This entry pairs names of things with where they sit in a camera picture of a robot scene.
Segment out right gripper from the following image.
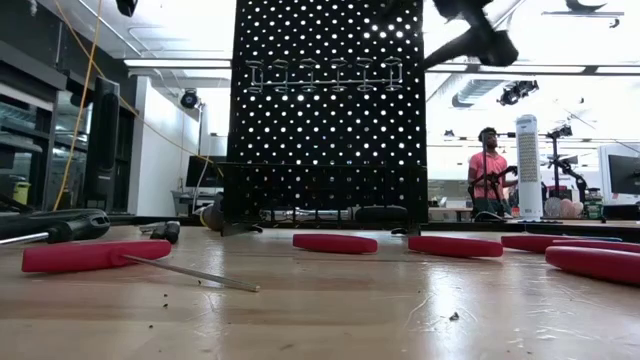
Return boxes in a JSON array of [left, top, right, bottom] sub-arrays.
[[422, 0, 520, 69]]

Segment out large black-handled screwdriver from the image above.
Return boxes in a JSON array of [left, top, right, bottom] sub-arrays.
[[0, 208, 111, 246]]

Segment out black metal peg board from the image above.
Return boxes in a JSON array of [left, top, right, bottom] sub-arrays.
[[227, 0, 429, 236]]

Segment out black ceiling spotlight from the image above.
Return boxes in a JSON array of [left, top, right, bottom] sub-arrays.
[[496, 79, 541, 108]]

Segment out fluorescent ceiling light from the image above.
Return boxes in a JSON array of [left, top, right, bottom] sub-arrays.
[[424, 64, 640, 76], [123, 58, 232, 70]]

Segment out dark ceiling fixture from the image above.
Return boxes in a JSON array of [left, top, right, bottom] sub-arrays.
[[541, 0, 626, 30]]

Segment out person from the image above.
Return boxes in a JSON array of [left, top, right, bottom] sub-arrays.
[[466, 126, 520, 221]]

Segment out white tower fan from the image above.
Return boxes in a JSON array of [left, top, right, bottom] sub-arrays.
[[515, 113, 544, 220]]

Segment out black computer monitor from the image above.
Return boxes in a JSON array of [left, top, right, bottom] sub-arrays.
[[185, 154, 227, 190], [607, 153, 640, 197]]

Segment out green container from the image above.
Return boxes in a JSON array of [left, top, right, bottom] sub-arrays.
[[582, 187, 605, 220]]

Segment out dark rounded object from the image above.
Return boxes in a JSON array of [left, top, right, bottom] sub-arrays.
[[197, 192, 225, 232]]

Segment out tall black column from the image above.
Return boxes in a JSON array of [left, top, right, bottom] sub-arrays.
[[83, 75, 122, 212]]

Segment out dark glass cabinet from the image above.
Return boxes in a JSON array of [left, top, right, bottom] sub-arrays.
[[0, 39, 94, 214]]

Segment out yellow-green container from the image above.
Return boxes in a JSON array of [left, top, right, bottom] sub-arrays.
[[11, 180, 32, 206]]

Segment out chrome ring tool holder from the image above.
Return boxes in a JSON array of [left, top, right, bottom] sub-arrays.
[[245, 56, 404, 94]]

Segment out black wire basket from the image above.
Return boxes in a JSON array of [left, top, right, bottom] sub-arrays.
[[219, 162, 429, 236]]

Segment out black ceiling camera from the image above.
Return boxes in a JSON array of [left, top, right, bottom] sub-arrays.
[[178, 87, 202, 111]]

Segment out black-handled pliers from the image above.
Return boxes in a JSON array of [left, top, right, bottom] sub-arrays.
[[138, 219, 182, 245]]

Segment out yellow cable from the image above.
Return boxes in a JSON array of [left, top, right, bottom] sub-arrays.
[[51, 0, 226, 212]]

